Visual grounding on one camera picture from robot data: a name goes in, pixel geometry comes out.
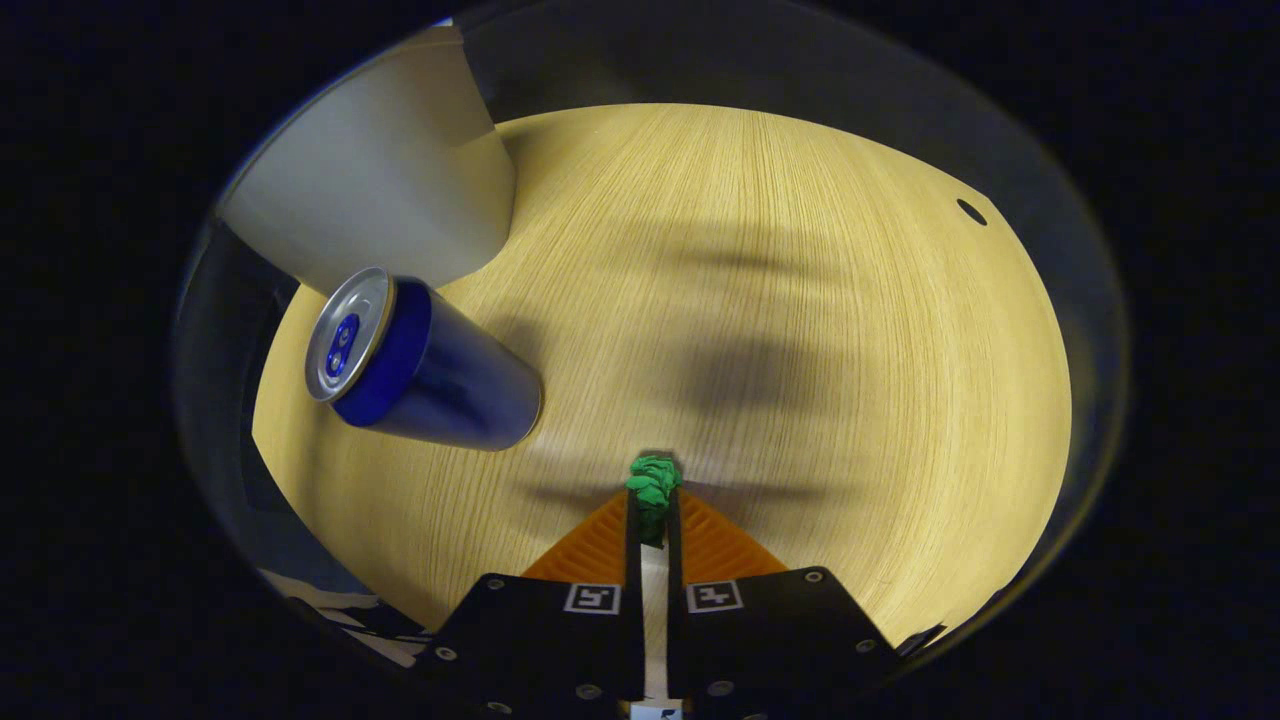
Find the blue pop can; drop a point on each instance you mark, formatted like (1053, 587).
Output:
(440, 380)

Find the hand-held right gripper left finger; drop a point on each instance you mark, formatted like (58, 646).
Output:
(540, 640)

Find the black round desk grommet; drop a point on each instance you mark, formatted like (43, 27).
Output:
(971, 212)

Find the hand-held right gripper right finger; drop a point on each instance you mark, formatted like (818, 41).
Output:
(770, 640)

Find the green paper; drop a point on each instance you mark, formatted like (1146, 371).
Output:
(655, 485)

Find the white desktop garbage bin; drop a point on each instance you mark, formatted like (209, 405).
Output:
(380, 180)

